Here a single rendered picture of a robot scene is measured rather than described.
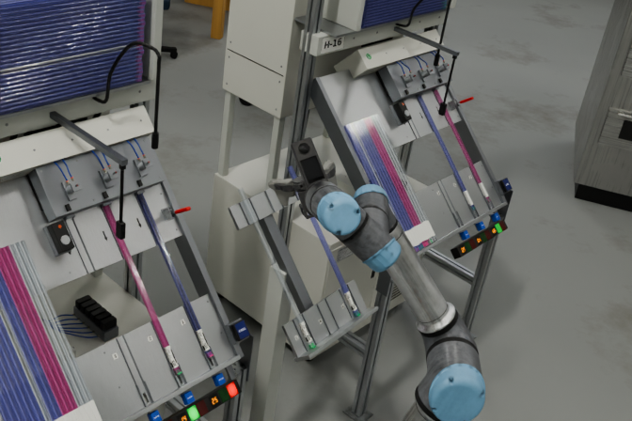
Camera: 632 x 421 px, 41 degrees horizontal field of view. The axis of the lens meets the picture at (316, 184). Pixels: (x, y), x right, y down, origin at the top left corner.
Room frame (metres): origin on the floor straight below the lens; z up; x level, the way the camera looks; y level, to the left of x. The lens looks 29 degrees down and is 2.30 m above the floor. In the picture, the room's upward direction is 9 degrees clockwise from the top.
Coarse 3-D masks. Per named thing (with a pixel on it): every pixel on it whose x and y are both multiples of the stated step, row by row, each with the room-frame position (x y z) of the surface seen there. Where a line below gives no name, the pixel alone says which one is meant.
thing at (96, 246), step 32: (0, 192) 1.73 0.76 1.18; (32, 192) 1.78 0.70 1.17; (160, 192) 2.01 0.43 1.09; (0, 224) 1.67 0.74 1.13; (32, 224) 1.72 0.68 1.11; (96, 224) 1.82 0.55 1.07; (128, 224) 1.88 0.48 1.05; (160, 224) 1.94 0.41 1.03; (32, 256) 1.66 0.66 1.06; (64, 256) 1.71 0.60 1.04; (96, 256) 1.76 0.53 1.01
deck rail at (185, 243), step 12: (156, 156) 2.07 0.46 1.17; (168, 192) 2.01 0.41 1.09; (180, 216) 1.98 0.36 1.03; (180, 228) 1.97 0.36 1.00; (180, 240) 1.97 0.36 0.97; (192, 240) 1.96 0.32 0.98; (180, 252) 1.96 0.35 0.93; (192, 252) 1.93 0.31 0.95; (192, 264) 1.93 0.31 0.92; (192, 276) 1.93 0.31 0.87; (204, 276) 1.90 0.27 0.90; (204, 288) 1.89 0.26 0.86; (216, 300) 1.88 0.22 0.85; (216, 312) 1.86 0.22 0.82; (228, 336) 1.83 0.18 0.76; (240, 348) 1.82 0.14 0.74
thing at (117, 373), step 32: (160, 320) 1.74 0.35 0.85; (96, 352) 1.58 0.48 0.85; (128, 352) 1.63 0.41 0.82; (160, 352) 1.68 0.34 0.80; (192, 352) 1.73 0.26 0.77; (224, 352) 1.79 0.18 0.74; (96, 384) 1.53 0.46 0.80; (128, 384) 1.57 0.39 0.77; (160, 384) 1.62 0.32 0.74; (0, 416) 1.36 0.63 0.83
